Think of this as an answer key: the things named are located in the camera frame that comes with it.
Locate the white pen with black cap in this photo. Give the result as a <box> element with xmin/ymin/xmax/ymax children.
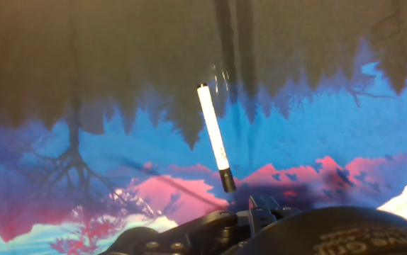
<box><xmin>196</xmin><ymin>83</ymin><xmax>238</xmax><ymax>194</ymax></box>

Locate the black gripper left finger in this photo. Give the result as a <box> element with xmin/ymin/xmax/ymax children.
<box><xmin>100</xmin><ymin>210</ymin><xmax>250</xmax><ymax>255</ymax></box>

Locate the landscape print cloth mat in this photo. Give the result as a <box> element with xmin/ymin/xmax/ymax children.
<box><xmin>0</xmin><ymin>0</ymin><xmax>407</xmax><ymax>255</ymax></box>

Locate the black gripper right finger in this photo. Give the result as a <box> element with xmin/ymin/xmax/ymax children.
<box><xmin>247</xmin><ymin>194</ymin><xmax>302</xmax><ymax>234</ymax></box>

